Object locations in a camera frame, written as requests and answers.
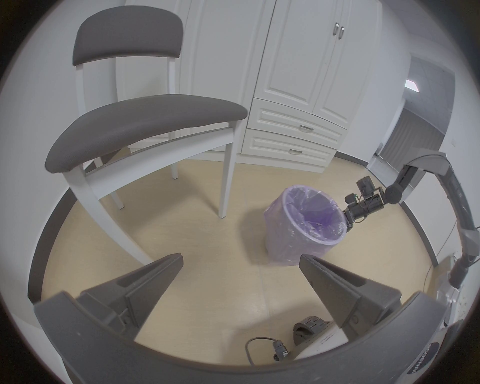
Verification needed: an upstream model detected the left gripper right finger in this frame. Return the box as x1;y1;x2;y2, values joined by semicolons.
299;254;403;337

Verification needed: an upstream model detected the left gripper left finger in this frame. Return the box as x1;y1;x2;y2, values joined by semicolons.
77;253;184;335

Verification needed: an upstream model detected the purple plastic bag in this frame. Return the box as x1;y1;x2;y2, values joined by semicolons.
264;184;347;267

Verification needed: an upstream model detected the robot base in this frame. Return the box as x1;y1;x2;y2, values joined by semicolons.
290;255;471;362

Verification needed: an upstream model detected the white trash bin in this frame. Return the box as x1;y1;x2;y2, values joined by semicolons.
267;185;347;265

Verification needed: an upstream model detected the white wardrobe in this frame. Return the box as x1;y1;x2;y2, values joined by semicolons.
116;0;383;174

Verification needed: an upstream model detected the white chair dark grey seat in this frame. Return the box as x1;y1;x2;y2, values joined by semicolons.
45;5;249;267

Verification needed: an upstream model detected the black cable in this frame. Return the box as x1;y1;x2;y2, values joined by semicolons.
245;337;290;366

